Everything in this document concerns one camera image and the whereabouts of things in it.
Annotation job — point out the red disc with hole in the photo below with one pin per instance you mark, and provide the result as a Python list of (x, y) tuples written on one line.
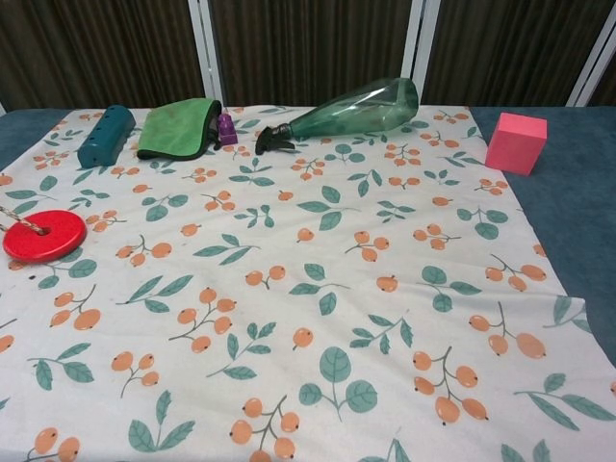
[(33, 243)]

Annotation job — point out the floral print white tablecloth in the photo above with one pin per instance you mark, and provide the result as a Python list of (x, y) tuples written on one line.
[(313, 289)]

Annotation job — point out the small purple toy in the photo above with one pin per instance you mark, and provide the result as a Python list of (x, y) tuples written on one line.
[(227, 132)]

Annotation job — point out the green plastic spray bottle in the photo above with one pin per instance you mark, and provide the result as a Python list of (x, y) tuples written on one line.
[(356, 110)]

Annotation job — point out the green folded microfiber cloth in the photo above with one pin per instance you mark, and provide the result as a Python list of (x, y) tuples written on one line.
[(173, 130)]

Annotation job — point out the dark corrugated partition panel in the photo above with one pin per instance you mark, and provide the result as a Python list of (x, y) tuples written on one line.
[(606, 91), (313, 43), (505, 48), (96, 48)]

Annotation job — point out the pink cube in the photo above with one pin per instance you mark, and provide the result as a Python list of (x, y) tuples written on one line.
[(512, 149)]

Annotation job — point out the teal block with holes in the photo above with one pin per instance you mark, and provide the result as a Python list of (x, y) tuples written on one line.
[(106, 139)]

